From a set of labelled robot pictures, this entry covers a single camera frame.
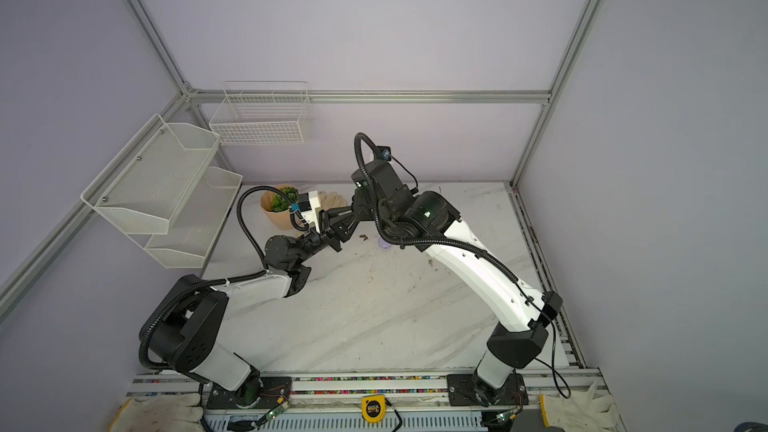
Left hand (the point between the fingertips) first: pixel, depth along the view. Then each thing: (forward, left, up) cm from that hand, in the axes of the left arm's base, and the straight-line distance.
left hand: (364, 210), depth 68 cm
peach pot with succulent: (+21, +33, -24) cm, 45 cm away
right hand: (+1, +1, +3) cm, 4 cm away
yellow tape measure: (-35, -3, -33) cm, 48 cm away
